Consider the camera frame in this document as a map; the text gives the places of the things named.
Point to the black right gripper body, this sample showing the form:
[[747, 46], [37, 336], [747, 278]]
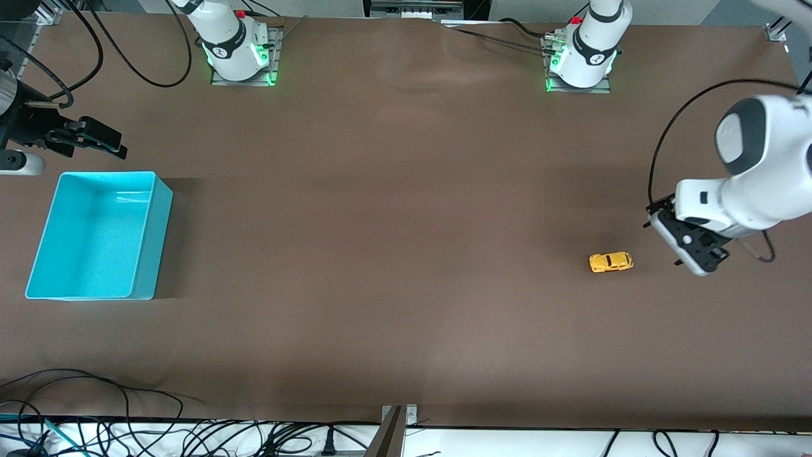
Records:
[[26, 127]]

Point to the yellow beetle toy car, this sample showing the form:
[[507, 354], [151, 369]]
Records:
[[610, 262]]

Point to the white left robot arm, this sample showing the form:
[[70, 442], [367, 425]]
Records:
[[761, 190]]

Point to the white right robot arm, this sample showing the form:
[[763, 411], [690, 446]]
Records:
[[228, 44]]

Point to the teal plastic bin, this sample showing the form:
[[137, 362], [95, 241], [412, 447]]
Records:
[[89, 241]]

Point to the brown table cover sheet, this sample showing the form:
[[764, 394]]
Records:
[[406, 254]]

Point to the black power strip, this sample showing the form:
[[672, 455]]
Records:
[[412, 9]]

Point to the black power plug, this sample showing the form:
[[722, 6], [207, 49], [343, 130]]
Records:
[[328, 444]]

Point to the aluminium frame corner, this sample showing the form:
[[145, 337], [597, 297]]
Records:
[[775, 32], [47, 16]]

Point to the small metal bracket plate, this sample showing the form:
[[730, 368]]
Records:
[[412, 416]]

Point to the aluminium profile post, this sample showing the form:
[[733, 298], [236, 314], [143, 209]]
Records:
[[390, 438]]

